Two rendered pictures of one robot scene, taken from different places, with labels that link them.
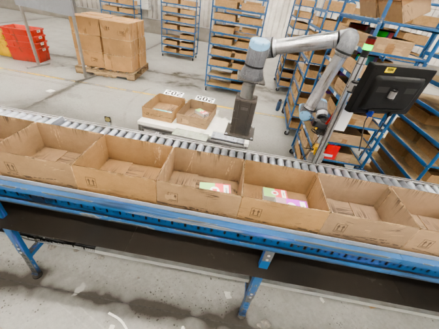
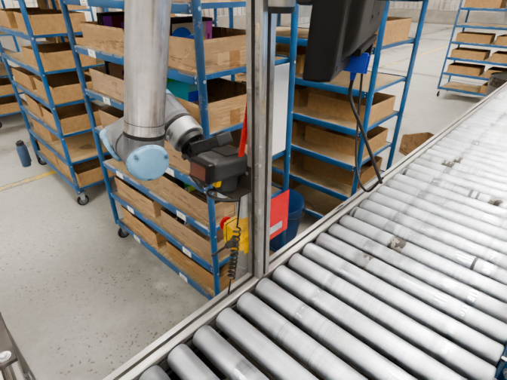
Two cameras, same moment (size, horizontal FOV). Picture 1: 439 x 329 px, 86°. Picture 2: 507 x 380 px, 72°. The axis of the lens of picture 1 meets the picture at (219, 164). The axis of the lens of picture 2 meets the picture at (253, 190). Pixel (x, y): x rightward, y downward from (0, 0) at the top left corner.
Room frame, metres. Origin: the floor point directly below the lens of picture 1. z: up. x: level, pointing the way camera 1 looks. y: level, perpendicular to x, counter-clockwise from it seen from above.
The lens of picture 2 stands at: (1.18, -0.26, 1.38)
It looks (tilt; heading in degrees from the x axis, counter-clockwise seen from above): 31 degrees down; 312
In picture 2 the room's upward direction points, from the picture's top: straight up
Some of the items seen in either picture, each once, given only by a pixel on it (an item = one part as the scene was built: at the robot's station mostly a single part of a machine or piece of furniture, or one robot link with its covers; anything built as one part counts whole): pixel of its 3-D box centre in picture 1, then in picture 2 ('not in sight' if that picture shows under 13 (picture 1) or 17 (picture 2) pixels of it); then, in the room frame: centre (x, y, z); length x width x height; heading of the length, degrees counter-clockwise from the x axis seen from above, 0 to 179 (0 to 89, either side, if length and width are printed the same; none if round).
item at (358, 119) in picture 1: (347, 110); (201, 99); (2.25, -1.14, 0.99); 0.40 x 0.30 x 0.10; 175
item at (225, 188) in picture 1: (214, 195); not in sight; (0.87, 0.00, 0.92); 0.16 x 0.11 x 0.07; 97
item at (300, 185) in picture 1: (278, 195); not in sight; (0.90, -0.32, 0.96); 0.39 x 0.29 x 0.17; 88
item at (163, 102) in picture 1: (164, 107); not in sight; (2.08, 0.60, 0.80); 0.38 x 0.28 x 0.10; 174
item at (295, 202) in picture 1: (290, 211); not in sight; (0.84, -0.39, 0.92); 0.16 x 0.11 x 0.07; 91
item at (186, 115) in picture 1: (197, 113); not in sight; (2.07, 0.28, 0.80); 0.38 x 0.28 x 0.10; 172
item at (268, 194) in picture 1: (274, 195); not in sight; (0.97, -0.32, 0.90); 0.13 x 0.07 x 0.04; 91
